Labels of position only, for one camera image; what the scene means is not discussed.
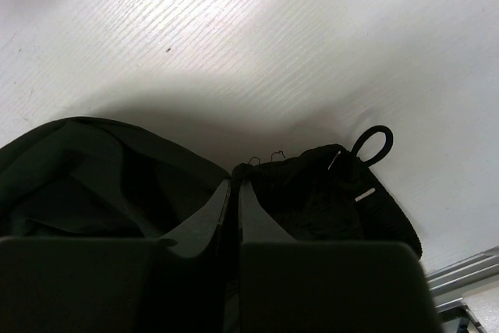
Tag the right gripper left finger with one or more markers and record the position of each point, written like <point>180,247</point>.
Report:
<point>169,284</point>

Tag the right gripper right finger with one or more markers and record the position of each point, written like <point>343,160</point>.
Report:
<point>286,285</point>

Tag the black trousers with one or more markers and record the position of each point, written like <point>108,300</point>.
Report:
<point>98,177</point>

